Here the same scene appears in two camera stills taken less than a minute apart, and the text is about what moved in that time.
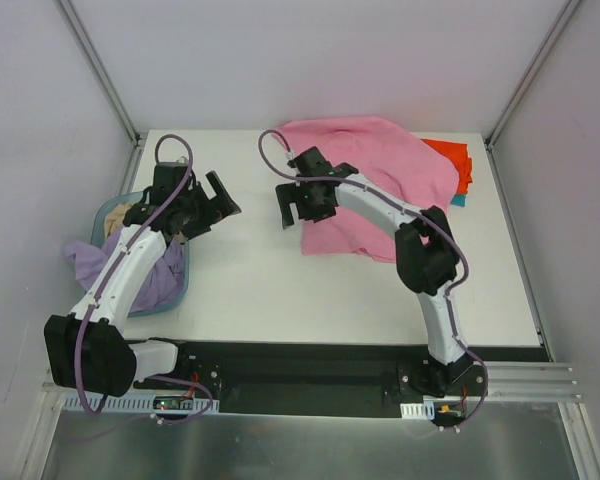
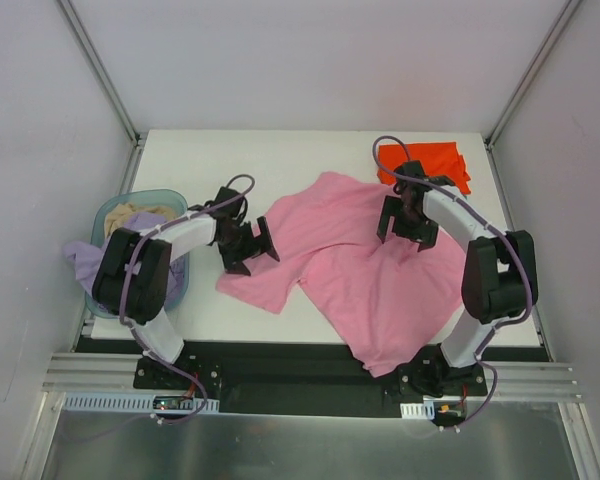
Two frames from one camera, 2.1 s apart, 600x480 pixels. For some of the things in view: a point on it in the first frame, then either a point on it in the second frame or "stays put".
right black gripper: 296,189 to 411,228
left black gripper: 208,206 to 250,245
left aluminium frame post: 99,69 stays put
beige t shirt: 114,219 stays put
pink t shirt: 390,160 to 392,298
